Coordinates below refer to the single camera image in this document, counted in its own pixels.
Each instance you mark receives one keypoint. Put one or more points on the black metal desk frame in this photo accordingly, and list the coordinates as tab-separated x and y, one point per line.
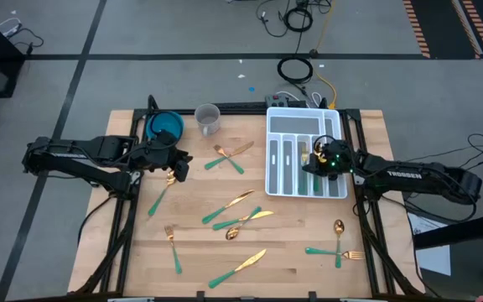
455	235

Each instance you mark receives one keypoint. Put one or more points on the teal bowl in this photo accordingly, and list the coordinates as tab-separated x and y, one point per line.
162	123

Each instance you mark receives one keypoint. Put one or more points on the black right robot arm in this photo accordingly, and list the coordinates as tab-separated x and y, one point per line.
413	176

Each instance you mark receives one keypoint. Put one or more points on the white power adapter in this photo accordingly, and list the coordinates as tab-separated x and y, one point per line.
8	27

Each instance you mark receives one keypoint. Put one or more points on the black power strip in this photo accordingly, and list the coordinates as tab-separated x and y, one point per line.
281	101

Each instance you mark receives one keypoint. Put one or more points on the black aluminium table frame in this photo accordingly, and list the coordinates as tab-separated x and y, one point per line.
241	112

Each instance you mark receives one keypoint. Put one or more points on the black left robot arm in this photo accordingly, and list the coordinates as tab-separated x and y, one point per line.
78	153

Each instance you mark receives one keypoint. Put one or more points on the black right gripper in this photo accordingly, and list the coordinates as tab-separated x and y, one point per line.
342	161

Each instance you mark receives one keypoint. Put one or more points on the white cutlery organizer tray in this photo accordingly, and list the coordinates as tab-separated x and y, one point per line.
292	126

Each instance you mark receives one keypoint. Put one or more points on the silver aluminium bracket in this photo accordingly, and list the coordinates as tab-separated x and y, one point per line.
363	300
130	299

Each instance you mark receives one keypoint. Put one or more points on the white paper sheet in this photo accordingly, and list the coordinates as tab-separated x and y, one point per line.
430	260

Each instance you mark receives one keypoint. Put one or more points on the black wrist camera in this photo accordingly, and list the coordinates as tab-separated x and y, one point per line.
315	168
181	171

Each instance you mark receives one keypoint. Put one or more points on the grey patterned mug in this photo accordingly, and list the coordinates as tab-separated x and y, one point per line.
207	117

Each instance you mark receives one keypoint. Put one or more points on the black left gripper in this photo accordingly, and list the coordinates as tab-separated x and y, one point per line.
159	153

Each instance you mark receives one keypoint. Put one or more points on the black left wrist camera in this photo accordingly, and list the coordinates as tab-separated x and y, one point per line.
181	171

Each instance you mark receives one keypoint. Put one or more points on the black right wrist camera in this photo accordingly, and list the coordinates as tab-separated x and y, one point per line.
315	168

